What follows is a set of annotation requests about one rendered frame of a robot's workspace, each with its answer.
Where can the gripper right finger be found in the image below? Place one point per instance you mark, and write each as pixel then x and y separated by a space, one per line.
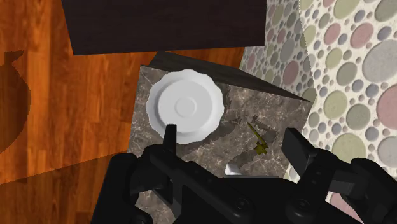
pixel 341 176

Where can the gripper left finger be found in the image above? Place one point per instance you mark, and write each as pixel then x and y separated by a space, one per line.
pixel 186 173

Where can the small white object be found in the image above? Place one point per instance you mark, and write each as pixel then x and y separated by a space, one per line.
pixel 232 170

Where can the white scalloped plate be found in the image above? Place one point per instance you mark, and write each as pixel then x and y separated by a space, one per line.
pixel 186 105

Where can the olive yellow small utensil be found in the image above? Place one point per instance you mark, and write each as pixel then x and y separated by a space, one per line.
pixel 259 141

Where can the marble top table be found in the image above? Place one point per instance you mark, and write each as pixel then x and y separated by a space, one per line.
pixel 254 105

